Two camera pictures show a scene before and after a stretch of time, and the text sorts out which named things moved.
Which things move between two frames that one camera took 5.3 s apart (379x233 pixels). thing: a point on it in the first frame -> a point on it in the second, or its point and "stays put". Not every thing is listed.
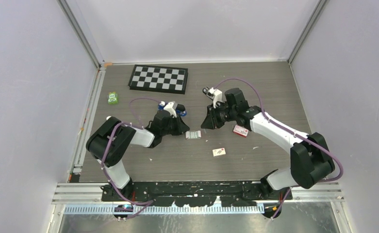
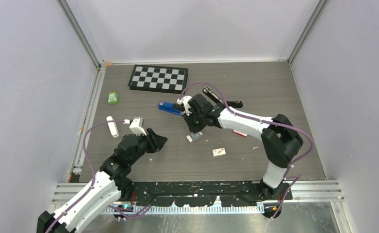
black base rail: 200,194 stays put
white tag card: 218,152 stays put
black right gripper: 210,122 -> 195,128
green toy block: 112,98 stays put
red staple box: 240,131 stays put
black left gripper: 181,126 -> 157,141
